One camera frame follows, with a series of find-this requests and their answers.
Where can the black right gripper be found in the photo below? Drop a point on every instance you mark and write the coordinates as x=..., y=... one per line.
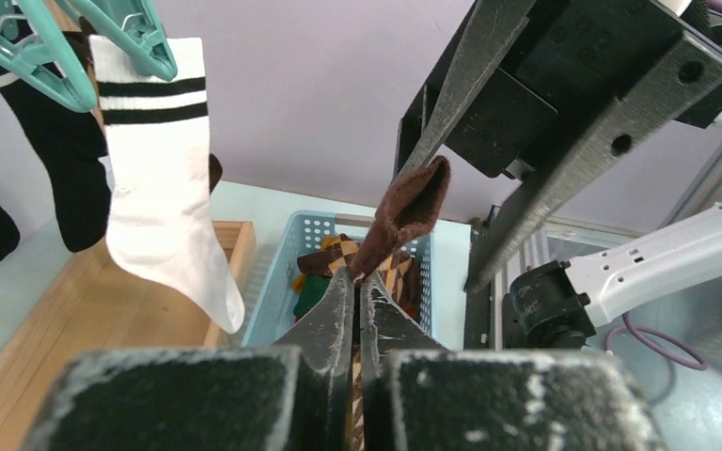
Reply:
x=561, y=90

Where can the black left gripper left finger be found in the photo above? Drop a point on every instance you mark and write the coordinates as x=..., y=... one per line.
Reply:
x=291, y=395

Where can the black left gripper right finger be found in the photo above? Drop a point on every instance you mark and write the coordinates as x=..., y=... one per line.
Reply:
x=420, y=396

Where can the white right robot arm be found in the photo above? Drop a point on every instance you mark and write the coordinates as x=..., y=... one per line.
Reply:
x=561, y=303

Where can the wooden hanger stand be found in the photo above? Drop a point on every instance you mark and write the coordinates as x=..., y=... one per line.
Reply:
x=93, y=305

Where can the light blue plastic basket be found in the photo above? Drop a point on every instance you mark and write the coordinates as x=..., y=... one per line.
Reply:
x=304, y=232

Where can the green sock in basket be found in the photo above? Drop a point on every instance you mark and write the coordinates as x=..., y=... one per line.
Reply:
x=310, y=288

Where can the black sock white stripes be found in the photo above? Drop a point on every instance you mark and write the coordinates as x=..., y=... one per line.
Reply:
x=69, y=144

